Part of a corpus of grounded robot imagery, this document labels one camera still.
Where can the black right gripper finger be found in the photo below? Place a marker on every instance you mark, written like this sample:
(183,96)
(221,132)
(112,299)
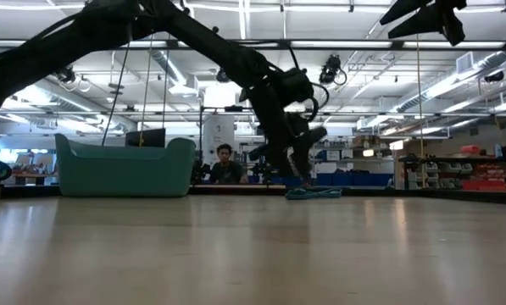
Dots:
(405,8)
(424,21)

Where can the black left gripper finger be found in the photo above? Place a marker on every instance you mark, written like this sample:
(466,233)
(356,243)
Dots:
(303,161)
(280,163)

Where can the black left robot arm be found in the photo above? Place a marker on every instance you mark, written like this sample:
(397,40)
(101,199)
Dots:
(66,42)

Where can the person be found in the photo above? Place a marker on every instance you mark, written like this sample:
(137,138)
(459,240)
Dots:
(227,169)

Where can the white column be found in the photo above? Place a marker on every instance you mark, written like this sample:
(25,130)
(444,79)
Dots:
(218,135)

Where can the black background monitor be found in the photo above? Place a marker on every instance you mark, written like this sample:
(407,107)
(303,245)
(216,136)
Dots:
(146,138)

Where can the shelf with storage bins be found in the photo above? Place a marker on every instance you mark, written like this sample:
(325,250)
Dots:
(468,173)

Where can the teal plastic bin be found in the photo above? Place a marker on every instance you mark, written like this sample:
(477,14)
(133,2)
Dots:
(125,173)

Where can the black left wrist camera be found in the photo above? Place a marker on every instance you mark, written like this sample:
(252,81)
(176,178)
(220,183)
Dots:
(314,134)

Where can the black overhead camera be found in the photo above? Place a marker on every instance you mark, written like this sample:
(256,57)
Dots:
(331,70)

